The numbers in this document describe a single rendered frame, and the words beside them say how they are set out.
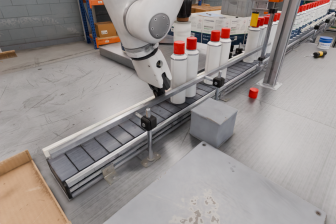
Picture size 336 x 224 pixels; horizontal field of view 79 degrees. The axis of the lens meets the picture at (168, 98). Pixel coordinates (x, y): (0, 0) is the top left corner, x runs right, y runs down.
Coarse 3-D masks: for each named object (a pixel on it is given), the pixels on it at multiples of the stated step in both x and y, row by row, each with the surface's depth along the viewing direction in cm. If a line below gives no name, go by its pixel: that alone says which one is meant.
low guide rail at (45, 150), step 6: (240, 54) 102; (228, 60) 95; (168, 90) 70; (138, 102) 63; (144, 102) 64; (126, 108) 60; (132, 108) 61; (114, 114) 58; (120, 114) 58; (102, 120) 55; (108, 120) 56; (90, 126) 53; (96, 126) 53; (78, 132) 51; (84, 132) 51; (66, 138) 49; (72, 138) 50; (54, 144) 47
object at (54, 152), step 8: (256, 48) 95; (240, 56) 86; (224, 64) 78; (208, 72) 71; (216, 72) 74; (192, 80) 66; (200, 80) 68; (176, 88) 61; (184, 88) 63; (160, 96) 57; (168, 96) 59; (144, 104) 53; (152, 104) 55; (128, 112) 50; (112, 120) 47; (120, 120) 48; (96, 128) 45; (104, 128) 46; (80, 136) 43; (88, 136) 43; (64, 144) 41; (72, 144) 41; (56, 152) 39
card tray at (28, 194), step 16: (16, 160) 51; (32, 160) 54; (0, 176) 49; (16, 176) 49; (32, 176) 49; (0, 192) 46; (16, 192) 46; (32, 192) 46; (48, 192) 46; (0, 208) 42; (16, 208) 42; (32, 208) 42; (48, 208) 42
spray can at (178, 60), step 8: (176, 40) 61; (176, 48) 60; (184, 48) 61; (176, 56) 60; (184, 56) 61; (176, 64) 61; (184, 64) 62; (176, 72) 62; (184, 72) 63; (176, 80) 64; (184, 80) 65; (176, 96) 67; (184, 96) 68; (176, 104) 68
